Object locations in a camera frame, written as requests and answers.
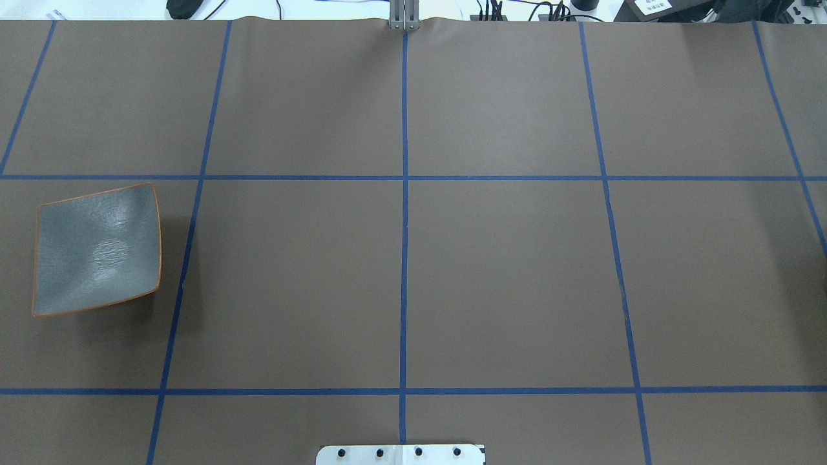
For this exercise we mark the grey square plate orange rim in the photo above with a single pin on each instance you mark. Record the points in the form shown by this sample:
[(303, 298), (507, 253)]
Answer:
[(97, 250)]

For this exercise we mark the black computer mouse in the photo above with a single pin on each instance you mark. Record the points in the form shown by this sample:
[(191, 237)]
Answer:
[(182, 9)]

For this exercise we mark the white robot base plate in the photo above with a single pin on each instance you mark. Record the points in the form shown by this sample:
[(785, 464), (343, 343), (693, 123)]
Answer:
[(402, 454)]

